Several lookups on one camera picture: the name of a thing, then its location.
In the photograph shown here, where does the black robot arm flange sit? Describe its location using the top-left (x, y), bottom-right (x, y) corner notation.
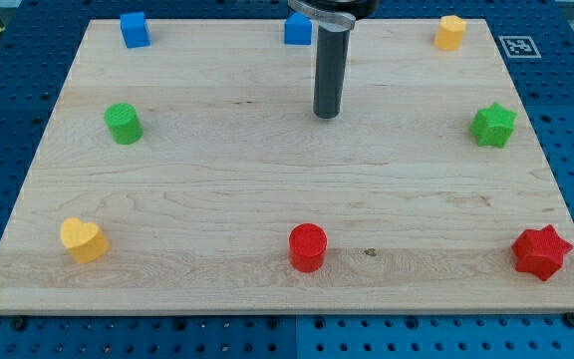
top-left (287, 0), bottom-right (380, 30)

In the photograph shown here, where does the red cylinder block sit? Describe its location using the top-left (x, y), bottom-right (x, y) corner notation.
top-left (289, 223), bottom-right (328, 272)

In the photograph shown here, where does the wooden board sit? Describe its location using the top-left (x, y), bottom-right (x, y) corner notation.
top-left (0, 19), bottom-right (574, 316)

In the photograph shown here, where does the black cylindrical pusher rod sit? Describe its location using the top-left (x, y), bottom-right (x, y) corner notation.
top-left (313, 24), bottom-right (350, 119)

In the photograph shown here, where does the blue block centre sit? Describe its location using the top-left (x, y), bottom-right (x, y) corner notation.
top-left (284, 12), bottom-right (313, 45)

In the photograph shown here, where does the green cylinder block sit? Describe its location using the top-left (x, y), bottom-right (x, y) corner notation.
top-left (104, 103), bottom-right (143, 145)

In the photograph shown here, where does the yellow heart block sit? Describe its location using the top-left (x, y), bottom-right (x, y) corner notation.
top-left (60, 217), bottom-right (110, 263)

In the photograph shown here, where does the green star block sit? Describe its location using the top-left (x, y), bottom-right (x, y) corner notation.
top-left (469, 103), bottom-right (517, 148)

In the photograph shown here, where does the blue cube block left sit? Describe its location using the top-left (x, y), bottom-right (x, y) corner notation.
top-left (120, 12), bottom-right (150, 49)

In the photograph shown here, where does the yellow hexagon block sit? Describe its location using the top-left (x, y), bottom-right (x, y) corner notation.
top-left (433, 15), bottom-right (467, 51)

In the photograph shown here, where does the red star block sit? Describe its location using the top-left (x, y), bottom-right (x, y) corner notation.
top-left (511, 224), bottom-right (574, 281)

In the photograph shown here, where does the white fiducial marker tag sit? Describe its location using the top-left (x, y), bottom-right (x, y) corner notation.
top-left (499, 35), bottom-right (541, 59)

